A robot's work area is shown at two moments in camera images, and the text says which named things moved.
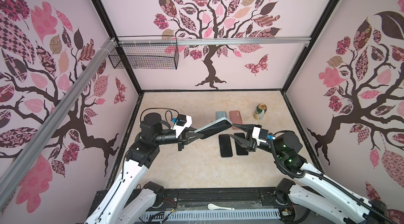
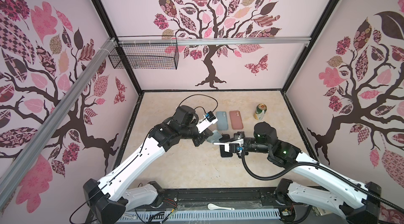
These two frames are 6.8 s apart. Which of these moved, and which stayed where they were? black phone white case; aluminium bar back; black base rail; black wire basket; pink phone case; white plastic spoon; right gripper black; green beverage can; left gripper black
Moved: right gripper black; black phone white case; left gripper black
Stayed: aluminium bar back; green beverage can; white plastic spoon; black wire basket; pink phone case; black base rail
